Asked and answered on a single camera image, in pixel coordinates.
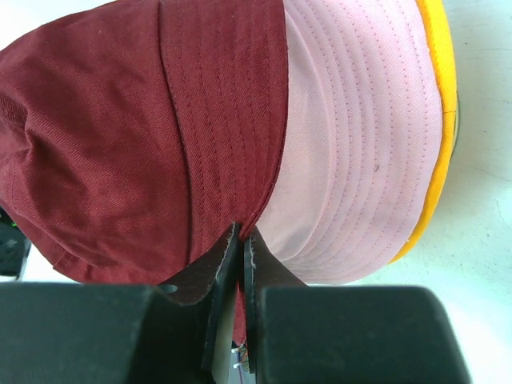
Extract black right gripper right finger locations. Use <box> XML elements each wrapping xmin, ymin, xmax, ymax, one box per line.
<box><xmin>243</xmin><ymin>231</ymin><xmax>470</xmax><ymax>383</ymax></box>

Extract dark red bucket hat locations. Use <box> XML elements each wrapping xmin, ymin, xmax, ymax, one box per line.
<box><xmin>0</xmin><ymin>0</ymin><xmax>291</xmax><ymax>345</ymax></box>

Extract yellow bucket hat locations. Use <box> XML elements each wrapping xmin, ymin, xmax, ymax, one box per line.
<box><xmin>392</xmin><ymin>0</ymin><xmax>459</xmax><ymax>262</ymax></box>

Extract pink bucket hat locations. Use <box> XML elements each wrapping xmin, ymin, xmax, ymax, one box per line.
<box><xmin>258</xmin><ymin>1</ymin><xmax>442</xmax><ymax>284</ymax></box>

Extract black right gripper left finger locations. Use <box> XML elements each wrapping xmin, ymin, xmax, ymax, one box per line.
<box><xmin>1</xmin><ymin>224</ymin><xmax>241</xmax><ymax>383</ymax></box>

